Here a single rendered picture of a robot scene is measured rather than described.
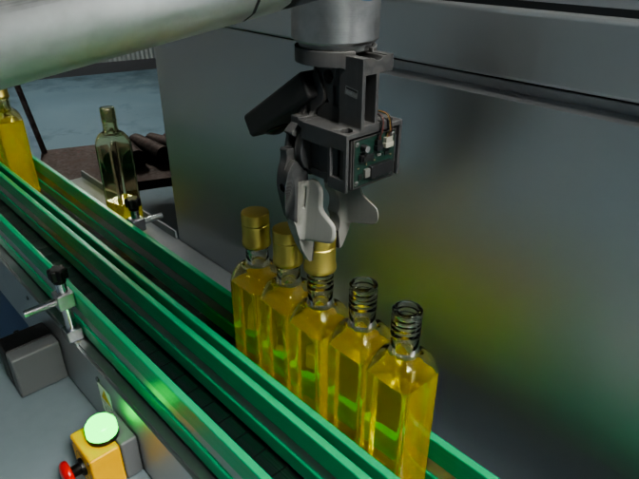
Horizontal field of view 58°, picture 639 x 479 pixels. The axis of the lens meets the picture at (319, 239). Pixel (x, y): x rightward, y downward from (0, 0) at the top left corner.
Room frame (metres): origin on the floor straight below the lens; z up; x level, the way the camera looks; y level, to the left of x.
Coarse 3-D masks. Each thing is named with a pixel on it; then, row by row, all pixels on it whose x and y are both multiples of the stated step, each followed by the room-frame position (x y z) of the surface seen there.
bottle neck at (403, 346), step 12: (408, 300) 0.46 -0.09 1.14; (396, 312) 0.44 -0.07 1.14; (408, 312) 0.45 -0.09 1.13; (420, 312) 0.44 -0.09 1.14; (396, 324) 0.44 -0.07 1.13; (408, 324) 0.43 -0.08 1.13; (420, 324) 0.44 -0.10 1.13; (396, 336) 0.43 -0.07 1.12; (408, 336) 0.43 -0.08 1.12; (396, 348) 0.43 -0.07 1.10; (408, 348) 0.43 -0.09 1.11
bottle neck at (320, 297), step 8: (312, 280) 0.52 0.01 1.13; (320, 280) 0.51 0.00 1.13; (328, 280) 0.52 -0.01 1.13; (312, 288) 0.52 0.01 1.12; (320, 288) 0.51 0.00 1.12; (328, 288) 0.52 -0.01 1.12; (312, 296) 0.52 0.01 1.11; (320, 296) 0.51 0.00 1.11; (328, 296) 0.52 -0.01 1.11; (312, 304) 0.52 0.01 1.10; (320, 304) 0.51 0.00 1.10; (328, 304) 0.52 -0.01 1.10
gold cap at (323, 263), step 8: (336, 240) 0.53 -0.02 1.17; (320, 248) 0.51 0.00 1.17; (328, 248) 0.51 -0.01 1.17; (320, 256) 0.51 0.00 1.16; (328, 256) 0.51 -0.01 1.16; (304, 264) 0.52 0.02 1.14; (312, 264) 0.51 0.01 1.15; (320, 264) 0.51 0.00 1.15; (328, 264) 0.51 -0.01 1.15; (336, 264) 0.52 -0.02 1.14; (312, 272) 0.51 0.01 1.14; (320, 272) 0.51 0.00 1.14; (328, 272) 0.51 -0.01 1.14
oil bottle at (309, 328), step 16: (304, 304) 0.52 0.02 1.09; (336, 304) 0.52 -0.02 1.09; (288, 320) 0.53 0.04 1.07; (304, 320) 0.51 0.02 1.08; (320, 320) 0.50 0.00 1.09; (336, 320) 0.51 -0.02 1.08; (304, 336) 0.50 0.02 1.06; (320, 336) 0.49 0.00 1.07; (304, 352) 0.50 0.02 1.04; (320, 352) 0.49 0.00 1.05; (304, 368) 0.51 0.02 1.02; (320, 368) 0.49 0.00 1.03; (304, 384) 0.51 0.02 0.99; (320, 384) 0.49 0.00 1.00; (304, 400) 0.51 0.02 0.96; (320, 400) 0.49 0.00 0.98
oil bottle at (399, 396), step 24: (384, 360) 0.43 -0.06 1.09; (408, 360) 0.43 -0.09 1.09; (432, 360) 0.44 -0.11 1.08; (384, 384) 0.42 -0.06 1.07; (408, 384) 0.41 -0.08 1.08; (432, 384) 0.43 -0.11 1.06; (384, 408) 0.42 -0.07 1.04; (408, 408) 0.41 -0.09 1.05; (432, 408) 0.44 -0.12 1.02; (384, 432) 0.42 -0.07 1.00; (408, 432) 0.41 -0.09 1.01; (384, 456) 0.42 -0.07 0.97; (408, 456) 0.41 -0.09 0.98
